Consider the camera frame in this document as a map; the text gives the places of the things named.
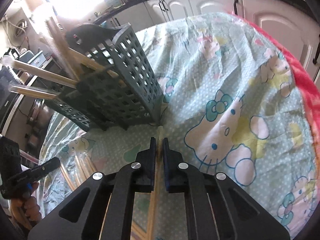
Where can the pink fleece blanket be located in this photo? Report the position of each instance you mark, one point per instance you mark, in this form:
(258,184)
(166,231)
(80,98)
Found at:
(310,92)

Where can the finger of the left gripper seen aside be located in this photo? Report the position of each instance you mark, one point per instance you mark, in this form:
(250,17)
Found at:
(35,174)

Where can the black microwave oven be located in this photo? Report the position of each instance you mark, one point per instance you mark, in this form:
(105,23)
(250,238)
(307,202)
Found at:
(8,77)

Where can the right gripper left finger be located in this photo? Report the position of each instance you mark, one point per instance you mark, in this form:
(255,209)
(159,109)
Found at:
(102,206)

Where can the dark green utensil basket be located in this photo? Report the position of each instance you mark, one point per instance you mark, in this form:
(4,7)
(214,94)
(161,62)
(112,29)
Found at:
(98,101)

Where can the white lower cabinets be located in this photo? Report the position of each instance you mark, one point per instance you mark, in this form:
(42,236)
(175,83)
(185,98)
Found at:
(292,28)

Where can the bamboo chopstick pair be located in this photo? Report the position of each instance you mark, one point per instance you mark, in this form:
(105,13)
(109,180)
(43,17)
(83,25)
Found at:
(60,47)
(42,73)
(90,63)
(34,92)
(155,193)
(79,171)

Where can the left human hand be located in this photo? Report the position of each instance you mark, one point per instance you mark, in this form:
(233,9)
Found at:
(25,211)

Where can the stacked steel pots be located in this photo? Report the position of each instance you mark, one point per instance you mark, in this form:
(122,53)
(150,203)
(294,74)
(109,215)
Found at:
(40,115)

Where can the blue plastic box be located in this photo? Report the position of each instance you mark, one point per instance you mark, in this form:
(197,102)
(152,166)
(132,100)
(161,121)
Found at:
(36,60)

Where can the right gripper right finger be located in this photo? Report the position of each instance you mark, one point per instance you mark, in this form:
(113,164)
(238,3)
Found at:
(215,206)

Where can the cartoon print tablecloth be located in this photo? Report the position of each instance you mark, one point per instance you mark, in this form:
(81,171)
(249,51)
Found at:
(230,104)

